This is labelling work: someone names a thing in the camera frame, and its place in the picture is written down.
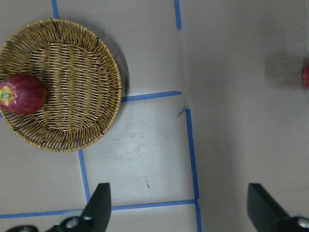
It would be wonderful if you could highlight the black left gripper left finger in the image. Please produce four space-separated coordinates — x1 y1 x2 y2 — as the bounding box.
4 183 112 232

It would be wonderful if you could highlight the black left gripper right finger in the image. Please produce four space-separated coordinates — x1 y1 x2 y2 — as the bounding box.
247 183 309 232

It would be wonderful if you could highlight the red yellow apple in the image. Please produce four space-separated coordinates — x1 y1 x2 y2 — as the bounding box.
302 63 309 88

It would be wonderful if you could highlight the wicker basket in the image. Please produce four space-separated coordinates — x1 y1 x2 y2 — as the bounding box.
0 18 122 152

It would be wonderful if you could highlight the dark red apple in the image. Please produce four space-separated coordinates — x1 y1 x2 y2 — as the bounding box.
0 73 48 115

